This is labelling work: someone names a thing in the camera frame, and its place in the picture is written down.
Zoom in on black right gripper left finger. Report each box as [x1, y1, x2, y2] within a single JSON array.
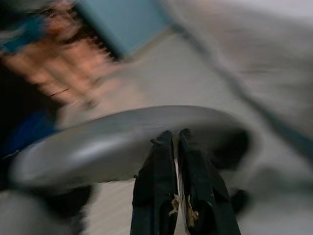
[[129, 130, 180, 235]]

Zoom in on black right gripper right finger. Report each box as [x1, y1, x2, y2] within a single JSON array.
[[178, 128, 242, 235]]

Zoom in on blue plastic waste bin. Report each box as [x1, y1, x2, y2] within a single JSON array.
[[0, 110, 59, 160]]

